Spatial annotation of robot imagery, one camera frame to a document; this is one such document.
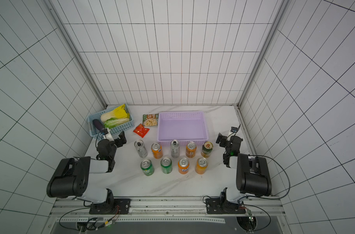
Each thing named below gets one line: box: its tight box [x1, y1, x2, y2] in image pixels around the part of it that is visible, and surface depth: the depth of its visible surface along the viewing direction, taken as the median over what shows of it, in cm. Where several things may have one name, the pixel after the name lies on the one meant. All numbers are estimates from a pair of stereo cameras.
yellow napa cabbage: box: [100, 103, 131, 122], surface depth 106 cm
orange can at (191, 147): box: [185, 140, 197, 158], surface depth 86 cm
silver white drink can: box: [133, 139, 149, 158], surface depth 83 cm
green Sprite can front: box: [140, 158, 155, 176], surface depth 79 cm
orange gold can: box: [195, 156, 209, 176], surface depth 79 cm
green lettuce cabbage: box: [103, 117, 130, 130], surface depth 101 cm
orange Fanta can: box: [177, 157, 190, 175], surface depth 79 cm
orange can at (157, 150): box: [151, 141, 163, 159], surface depth 85 cm
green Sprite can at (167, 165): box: [160, 156, 173, 175], surface depth 79 cm
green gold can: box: [200, 141, 214, 158], surface depth 87 cm
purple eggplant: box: [92, 118, 109, 135], surface depth 105 cm
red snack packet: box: [133, 123, 150, 138], surface depth 105 cm
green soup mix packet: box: [142, 113, 159, 127], surface depth 112 cm
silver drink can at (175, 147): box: [170, 139, 180, 159], surface depth 83 cm
